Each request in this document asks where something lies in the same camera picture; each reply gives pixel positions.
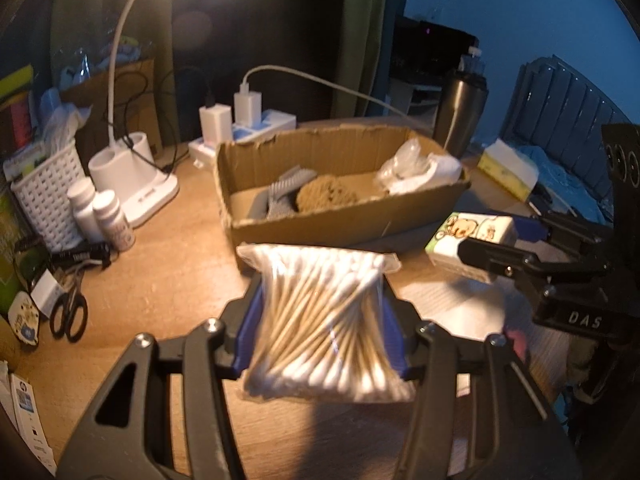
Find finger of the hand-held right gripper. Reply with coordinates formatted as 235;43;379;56
516;210;614;257
459;238;602;312

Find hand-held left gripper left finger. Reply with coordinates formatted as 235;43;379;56
57;285;264;480

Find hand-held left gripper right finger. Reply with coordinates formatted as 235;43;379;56
386;294;583;480

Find cartoon print tissue pack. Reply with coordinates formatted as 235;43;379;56
425;212;519;284

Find bag of cotton swabs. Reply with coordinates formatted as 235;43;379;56
235;242;418;405

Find brown cardboard box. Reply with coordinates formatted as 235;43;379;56
215;126;472;263

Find clear plastic bag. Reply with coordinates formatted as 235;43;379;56
376;139;437;186
389;154;462;196

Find grey knitted glove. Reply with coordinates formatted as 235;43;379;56
252;165;319;221

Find brown round sponge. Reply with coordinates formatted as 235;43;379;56
295;174;375;214

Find pink soft item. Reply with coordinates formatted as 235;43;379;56
504;326;532;362

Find person's right hand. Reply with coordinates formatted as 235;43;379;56
567;336;609;397

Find blue bedding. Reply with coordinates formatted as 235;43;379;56
520;144;617;222

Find yellow tissue box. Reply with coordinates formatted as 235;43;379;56
477;139;540;203

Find grey padded headboard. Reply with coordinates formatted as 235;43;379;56
501;56;632;197

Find steel tumbler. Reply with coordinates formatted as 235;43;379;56
432;71;489;159

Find small white bottle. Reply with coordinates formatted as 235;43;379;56
92;191;136;250
67;178;104;244

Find white desk lamp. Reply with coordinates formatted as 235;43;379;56
67;0;236;229

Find black scissors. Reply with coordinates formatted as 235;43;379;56
48;265;89;344

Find black clip tool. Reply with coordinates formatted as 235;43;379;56
50;241;112;272

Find clear water bottle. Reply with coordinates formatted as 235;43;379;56
460;46;489;79

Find white cabinet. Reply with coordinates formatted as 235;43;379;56
390;74;444;117

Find white power strip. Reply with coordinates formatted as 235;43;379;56
189;109;297;169

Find white card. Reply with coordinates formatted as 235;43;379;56
30;270;64;319

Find white paper package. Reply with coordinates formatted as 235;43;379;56
9;372;57;475

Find white plastic basket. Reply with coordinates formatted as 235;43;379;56
11;146;84;252

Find black monitor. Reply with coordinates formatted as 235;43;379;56
395;15;479;74

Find green packet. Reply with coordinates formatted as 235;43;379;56
0;194;32;313

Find brown cardboard carton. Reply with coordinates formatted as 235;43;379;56
60;57;162;155

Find white plastic bag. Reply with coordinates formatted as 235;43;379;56
41;87;94;142

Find yellow curtain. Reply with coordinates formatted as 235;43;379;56
331;0;389;122

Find dark window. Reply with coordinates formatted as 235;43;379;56
150;0;351;126

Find white charger with black cable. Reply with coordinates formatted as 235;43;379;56
200;105;234;146

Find black cable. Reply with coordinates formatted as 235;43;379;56
119;66;217;172

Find white charging cable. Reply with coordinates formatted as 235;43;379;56
240;65;466;150

